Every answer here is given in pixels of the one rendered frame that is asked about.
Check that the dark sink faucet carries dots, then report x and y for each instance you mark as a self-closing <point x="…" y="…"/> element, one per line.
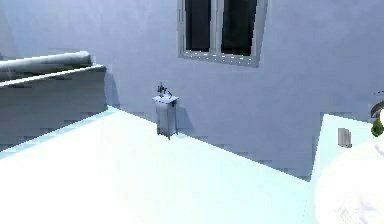
<point x="163" y="90"/>

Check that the grey framed window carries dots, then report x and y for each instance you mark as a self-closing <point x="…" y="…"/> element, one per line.
<point x="218" y="30"/>

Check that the small grey bin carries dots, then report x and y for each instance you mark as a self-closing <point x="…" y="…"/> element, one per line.
<point x="344" y="137"/>

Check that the white round table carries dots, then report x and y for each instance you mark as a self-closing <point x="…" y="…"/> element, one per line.
<point x="353" y="186"/>

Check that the dark curved object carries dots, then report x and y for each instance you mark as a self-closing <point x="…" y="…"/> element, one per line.
<point x="377" y="108"/>

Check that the green house plant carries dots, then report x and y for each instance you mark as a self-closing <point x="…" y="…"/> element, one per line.
<point x="377" y="128"/>

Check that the white pedestal sink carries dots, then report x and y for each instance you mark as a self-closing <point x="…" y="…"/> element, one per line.
<point x="165" y="115"/>

